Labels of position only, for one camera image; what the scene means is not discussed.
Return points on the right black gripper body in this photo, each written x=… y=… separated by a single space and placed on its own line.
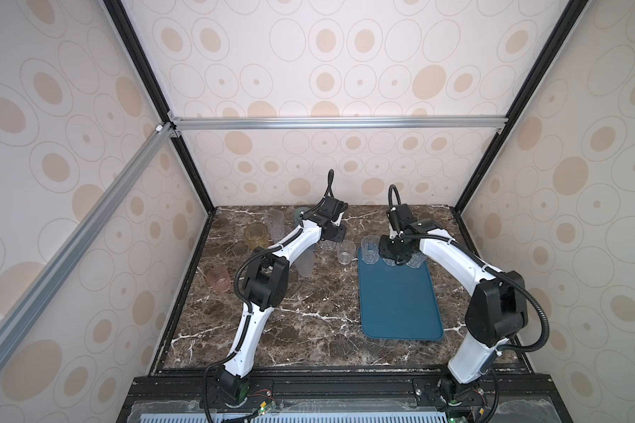
x=392 y=249

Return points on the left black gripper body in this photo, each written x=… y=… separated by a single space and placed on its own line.
x=337 y=233

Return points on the clear faceted cup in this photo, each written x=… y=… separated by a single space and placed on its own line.
x=369 y=250
x=417 y=260

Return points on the clear textured cup front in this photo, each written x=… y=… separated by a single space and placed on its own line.
x=346 y=252

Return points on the clear faceted cup front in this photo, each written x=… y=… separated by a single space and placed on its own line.
x=369 y=250

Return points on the teal plastic tray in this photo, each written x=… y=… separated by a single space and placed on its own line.
x=398 y=302

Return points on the pink plastic cup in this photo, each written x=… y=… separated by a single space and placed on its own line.
x=219 y=279

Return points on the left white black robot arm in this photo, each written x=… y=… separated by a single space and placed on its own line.
x=261 y=284

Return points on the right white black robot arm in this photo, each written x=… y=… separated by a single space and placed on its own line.
x=501 y=316

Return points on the clear textured cup middle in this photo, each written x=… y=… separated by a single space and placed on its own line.
x=327 y=245

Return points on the frosted grey cup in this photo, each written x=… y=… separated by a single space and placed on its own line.
x=305 y=263

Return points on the tall clear textured cup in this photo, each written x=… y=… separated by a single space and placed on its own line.
x=274 y=220

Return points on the yellow plastic cup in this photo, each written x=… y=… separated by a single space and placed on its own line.
x=256 y=236

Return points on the left diagonal aluminium bar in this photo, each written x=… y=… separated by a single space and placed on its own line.
x=23 y=315

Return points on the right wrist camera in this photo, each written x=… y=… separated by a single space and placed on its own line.
x=400 y=217

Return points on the horizontal aluminium frame bar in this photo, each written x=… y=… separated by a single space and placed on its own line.
x=340 y=123

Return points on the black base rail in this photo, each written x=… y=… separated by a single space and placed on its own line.
x=332 y=396

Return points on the right black frame post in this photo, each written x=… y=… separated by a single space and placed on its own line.
x=550 y=51

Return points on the black frame post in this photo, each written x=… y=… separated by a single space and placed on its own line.
x=126 y=31
x=550 y=51

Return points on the left black frame post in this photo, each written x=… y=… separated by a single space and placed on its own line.
x=126 y=31

